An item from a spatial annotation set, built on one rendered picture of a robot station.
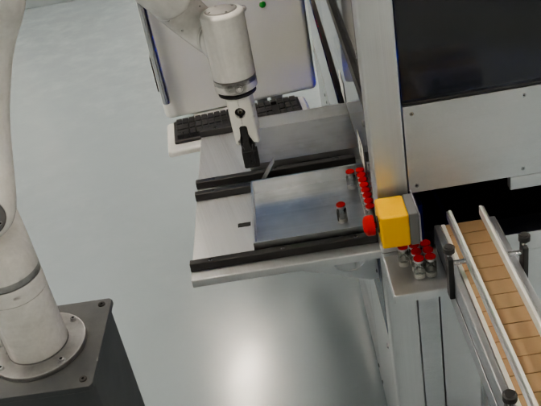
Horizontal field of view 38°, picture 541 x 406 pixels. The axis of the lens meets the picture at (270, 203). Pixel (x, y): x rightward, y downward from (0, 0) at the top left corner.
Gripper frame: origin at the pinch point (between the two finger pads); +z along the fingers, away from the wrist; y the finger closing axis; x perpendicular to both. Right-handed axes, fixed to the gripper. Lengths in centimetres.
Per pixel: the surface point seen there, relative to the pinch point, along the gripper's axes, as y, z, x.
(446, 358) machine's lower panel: -12, 53, -35
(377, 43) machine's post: -12.5, -24.8, -26.6
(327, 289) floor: 88, 109, -11
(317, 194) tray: 14.2, 20.4, -12.5
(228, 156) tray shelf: 40.6, 20.6, 9.0
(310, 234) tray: -6.1, 17.3, -9.4
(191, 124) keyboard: 75, 26, 22
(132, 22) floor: 452, 109, 103
